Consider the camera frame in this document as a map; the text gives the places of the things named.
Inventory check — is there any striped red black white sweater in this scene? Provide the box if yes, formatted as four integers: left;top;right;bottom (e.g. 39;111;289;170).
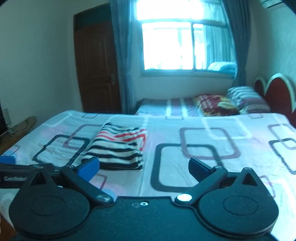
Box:
81;123;148;171

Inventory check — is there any wooden side table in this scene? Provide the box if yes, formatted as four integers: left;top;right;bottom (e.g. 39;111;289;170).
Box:
1;116;37;155

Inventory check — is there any white quilt with square pattern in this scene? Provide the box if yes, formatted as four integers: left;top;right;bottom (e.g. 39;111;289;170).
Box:
4;110;295;240

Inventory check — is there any red patterned folded blanket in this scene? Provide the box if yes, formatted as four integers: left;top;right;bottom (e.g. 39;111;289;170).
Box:
194;94;239;116

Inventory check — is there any striped bed sheet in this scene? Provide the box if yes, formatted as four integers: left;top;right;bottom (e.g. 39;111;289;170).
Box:
135;98;203;118

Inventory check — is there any striped grey pillow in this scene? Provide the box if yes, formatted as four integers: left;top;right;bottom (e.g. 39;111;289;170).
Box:
227;86;271;114

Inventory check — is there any red headboard with white trim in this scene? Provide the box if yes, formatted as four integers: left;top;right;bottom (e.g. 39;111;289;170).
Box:
253;73;296;127

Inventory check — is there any light blue cushion on sill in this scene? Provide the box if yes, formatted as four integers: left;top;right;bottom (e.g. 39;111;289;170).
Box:
207;61;237;75

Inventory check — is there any dark wooden door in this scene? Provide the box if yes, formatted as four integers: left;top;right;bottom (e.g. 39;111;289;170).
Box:
74;4;121;113

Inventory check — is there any blue-grey right curtain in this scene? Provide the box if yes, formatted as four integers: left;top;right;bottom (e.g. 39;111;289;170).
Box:
223;0;251;86

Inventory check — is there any blue-grey curtain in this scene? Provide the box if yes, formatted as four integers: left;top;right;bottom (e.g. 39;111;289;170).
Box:
110;0;135;114
223;0;251;86

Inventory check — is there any blue-grey left curtain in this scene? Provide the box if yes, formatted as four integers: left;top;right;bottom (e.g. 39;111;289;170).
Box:
110;0;135;114

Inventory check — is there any window with frame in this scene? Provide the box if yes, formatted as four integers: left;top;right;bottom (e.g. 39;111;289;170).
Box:
135;1;236;77

